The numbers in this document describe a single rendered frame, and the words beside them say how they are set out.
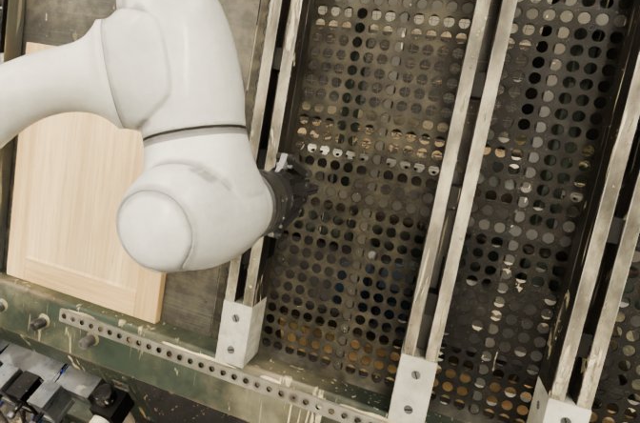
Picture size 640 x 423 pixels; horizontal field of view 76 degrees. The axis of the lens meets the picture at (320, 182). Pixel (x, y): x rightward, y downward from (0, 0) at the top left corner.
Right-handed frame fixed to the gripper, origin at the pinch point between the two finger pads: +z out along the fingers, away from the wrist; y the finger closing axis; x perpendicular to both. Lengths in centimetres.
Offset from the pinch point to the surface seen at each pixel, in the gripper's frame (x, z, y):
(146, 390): 71, 68, -104
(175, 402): 57, 67, -104
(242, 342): 7.2, 1.0, -31.8
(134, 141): 41.8, 6.6, 1.4
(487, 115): -27.2, 0.6, 17.5
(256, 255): 7.3, 0.9, -14.4
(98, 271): 47, 7, -30
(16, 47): 78, 7, 17
